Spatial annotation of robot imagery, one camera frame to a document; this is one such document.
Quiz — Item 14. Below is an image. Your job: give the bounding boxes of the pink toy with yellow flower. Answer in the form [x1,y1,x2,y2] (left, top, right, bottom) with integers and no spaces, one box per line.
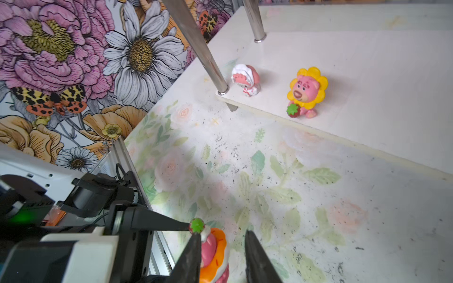
[286,67,329,119]

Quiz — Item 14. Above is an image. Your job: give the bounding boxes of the pink white hooded toy figure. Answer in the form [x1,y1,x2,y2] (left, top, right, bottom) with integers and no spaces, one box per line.
[231,64,261,97]

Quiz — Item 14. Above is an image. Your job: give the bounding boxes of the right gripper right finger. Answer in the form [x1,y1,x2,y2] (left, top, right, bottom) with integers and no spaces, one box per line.
[244,231,282,283]

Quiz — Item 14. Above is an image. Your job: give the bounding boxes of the aluminium front rail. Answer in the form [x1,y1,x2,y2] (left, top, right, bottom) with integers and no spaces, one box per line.
[90,137,175,275]

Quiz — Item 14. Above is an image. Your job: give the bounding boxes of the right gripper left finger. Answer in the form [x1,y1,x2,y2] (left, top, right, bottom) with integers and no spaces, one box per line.
[166,233,202,283]

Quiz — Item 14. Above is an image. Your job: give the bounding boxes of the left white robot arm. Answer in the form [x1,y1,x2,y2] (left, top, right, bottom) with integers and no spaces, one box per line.
[1,146,201,283]

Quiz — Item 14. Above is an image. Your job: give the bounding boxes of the white two-tier shelf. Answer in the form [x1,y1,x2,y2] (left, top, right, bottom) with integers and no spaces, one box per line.
[168,1,453,179]

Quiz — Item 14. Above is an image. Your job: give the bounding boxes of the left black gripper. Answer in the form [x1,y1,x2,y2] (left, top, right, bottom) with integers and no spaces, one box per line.
[57,171,189,283]

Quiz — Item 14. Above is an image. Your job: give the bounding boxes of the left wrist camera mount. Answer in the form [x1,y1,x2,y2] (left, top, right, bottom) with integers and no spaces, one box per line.
[1,227,119,283]

